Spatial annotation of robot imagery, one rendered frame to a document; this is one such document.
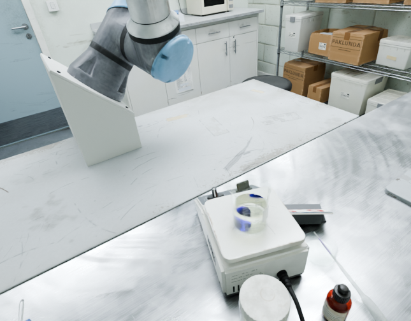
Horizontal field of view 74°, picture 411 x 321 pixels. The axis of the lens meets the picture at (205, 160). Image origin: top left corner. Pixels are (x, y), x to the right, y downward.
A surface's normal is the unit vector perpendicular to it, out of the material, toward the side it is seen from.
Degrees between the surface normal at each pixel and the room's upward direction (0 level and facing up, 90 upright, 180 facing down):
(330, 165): 0
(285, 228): 0
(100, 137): 90
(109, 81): 78
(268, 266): 90
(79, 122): 90
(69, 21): 90
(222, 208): 0
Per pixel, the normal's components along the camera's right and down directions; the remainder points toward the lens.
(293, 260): 0.24, 0.54
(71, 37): 0.54, 0.44
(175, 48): 0.74, 0.60
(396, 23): -0.84, 0.36
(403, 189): -0.08, -0.82
